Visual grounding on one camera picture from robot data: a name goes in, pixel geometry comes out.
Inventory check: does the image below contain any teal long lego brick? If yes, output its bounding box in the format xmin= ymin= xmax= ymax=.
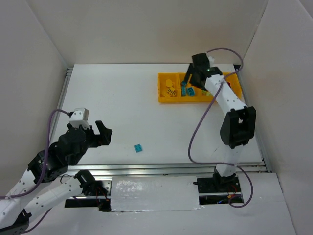
xmin=181 ymin=86 xmax=186 ymax=96

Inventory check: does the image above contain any teal rounded lego brick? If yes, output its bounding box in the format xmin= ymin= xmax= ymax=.
xmin=186 ymin=87 xmax=195 ymax=96

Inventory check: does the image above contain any round yellow lego brick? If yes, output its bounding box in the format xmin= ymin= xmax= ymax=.
xmin=165 ymin=79 xmax=173 ymax=88

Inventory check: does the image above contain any light green lego brick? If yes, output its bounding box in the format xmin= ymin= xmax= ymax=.
xmin=202 ymin=91 xmax=212 ymax=96

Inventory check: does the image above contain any yellow black striped lego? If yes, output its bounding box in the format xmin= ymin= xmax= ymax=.
xmin=166 ymin=88 xmax=176 ymax=96

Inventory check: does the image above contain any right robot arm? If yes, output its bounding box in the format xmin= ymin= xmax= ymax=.
xmin=182 ymin=53 xmax=256 ymax=190

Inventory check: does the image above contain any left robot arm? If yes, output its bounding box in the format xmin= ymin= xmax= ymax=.
xmin=0 ymin=120 xmax=112 ymax=235

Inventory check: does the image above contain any yellow four-compartment bin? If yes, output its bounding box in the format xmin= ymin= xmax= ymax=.
xmin=158 ymin=73 xmax=242 ymax=103

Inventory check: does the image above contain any teal square lego plate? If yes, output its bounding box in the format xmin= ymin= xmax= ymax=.
xmin=134 ymin=144 xmax=142 ymax=153

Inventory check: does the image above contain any white foil covered panel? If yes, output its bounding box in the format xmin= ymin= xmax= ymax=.
xmin=111 ymin=176 xmax=201 ymax=212

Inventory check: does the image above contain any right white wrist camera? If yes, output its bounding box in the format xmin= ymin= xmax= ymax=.
xmin=207 ymin=55 xmax=215 ymax=67

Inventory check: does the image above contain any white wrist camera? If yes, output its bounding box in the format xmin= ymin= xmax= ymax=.
xmin=69 ymin=108 xmax=90 ymax=130
xmin=207 ymin=55 xmax=215 ymax=67

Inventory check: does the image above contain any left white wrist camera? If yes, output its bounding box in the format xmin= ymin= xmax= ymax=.
xmin=69 ymin=108 xmax=90 ymax=130

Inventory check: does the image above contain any aluminium front rail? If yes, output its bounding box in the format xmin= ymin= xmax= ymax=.
xmin=63 ymin=164 xmax=267 ymax=177

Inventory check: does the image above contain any aluminium rail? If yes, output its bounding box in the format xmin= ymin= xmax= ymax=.
xmin=44 ymin=67 xmax=73 ymax=154
xmin=233 ymin=64 xmax=273 ymax=173
xmin=63 ymin=164 xmax=267 ymax=177

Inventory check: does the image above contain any aluminium right rail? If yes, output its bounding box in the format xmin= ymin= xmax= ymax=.
xmin=233 ymin=64 xmax=273 ymax=173

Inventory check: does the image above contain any aluminium left rail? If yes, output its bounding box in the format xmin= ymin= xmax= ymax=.
xmin=44 ymin=67 xmax=73 ymax=154

